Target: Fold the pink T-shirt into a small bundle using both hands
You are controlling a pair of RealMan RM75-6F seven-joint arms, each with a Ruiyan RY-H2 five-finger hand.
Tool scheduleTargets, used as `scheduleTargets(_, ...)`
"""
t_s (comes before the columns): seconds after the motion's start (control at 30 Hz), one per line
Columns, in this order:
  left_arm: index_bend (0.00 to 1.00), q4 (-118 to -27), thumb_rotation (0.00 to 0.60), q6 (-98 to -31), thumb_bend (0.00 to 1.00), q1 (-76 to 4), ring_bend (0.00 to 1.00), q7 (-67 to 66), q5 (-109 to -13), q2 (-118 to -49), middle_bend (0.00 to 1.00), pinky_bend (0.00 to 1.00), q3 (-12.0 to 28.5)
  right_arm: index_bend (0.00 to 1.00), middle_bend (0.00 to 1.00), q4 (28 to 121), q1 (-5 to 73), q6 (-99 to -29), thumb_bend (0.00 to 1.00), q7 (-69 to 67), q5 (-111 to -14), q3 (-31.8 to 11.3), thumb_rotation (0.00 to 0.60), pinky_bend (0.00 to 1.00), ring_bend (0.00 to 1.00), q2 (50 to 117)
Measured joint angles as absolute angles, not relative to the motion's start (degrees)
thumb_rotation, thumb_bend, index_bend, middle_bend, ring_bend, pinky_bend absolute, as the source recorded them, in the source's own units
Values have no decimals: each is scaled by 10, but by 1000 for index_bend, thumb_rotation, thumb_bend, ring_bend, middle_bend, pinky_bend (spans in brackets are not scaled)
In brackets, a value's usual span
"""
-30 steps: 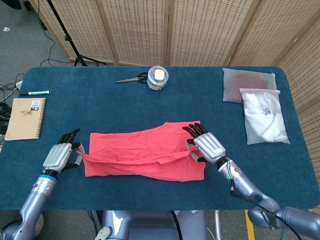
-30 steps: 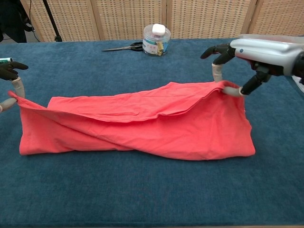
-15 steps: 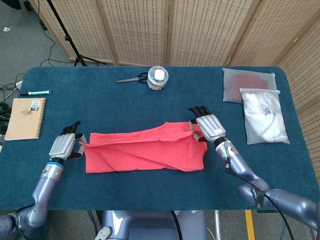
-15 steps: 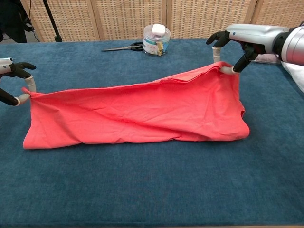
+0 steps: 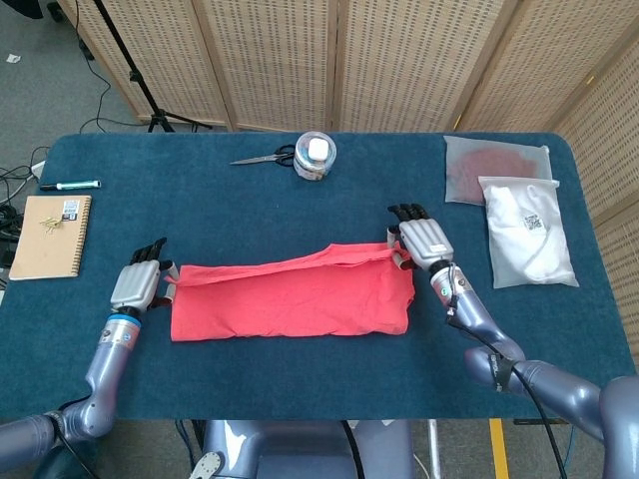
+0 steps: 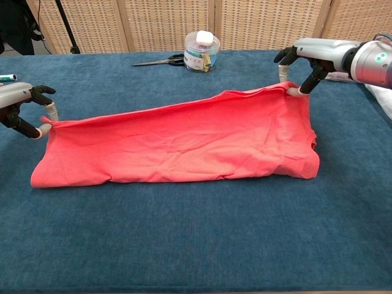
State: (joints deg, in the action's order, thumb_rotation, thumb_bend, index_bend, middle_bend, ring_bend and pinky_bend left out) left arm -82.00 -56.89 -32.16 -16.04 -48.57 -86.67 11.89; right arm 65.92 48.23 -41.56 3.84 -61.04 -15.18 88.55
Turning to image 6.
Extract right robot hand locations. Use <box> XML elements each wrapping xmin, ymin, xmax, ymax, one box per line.
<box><xmin>273</xmin><ymin>38</ymin><xmax>361</xmax><ymax>98</ymax></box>

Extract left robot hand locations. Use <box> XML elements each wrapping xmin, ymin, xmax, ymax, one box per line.
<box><xmin>0</xmin><ymin>81</ymin><xmax>61</xmax><ymax>140</ymax></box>

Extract red sleeveless shirt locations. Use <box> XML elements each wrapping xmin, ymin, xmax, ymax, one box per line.
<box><xmin>30</xmin><ymin>80</ymin><xmax>320</xmax><ymax>188</ymax></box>

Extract bag with white garment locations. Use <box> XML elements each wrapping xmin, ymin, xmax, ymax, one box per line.
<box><xmin>364</xmin><ymin>82</ymin><xmax>392</xmax><ymax>120</ymax></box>

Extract black tripod stand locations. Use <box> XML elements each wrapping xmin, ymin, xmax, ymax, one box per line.
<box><xmin>54</xmin><ymin>0</ymin><xmax>81</xmax><ymax>55</ymax></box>

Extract white earbud case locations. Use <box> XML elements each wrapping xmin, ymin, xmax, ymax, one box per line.
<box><xmin>195</xmin><ymin>30</ymin><xmax>214</xmax><ymax>47</ymax></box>

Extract clear plastic jar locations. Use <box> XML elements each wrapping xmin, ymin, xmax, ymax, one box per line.
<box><xmin>184</xmin><ymin>31</ymin><xmax>221</xmax><ymax>74</ymax></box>

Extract wicker folding screen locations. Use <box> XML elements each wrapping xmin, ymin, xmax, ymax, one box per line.
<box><xmin>26</xmin><ymin>0</ymin><xmax>392</xmax><ymax>55</ymax></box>

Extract blue carpet table mat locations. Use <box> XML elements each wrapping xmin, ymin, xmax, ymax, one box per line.
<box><xmin>0</xmin><ymin>48</ymin><xmax>392</xmax><ymax>293</ymax></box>

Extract black handled scissors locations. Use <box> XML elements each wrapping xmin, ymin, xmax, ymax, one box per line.
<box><xmin>131</xmin><ymin>53</ymin><xmax>186</xmax><ymax>67</ymax></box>

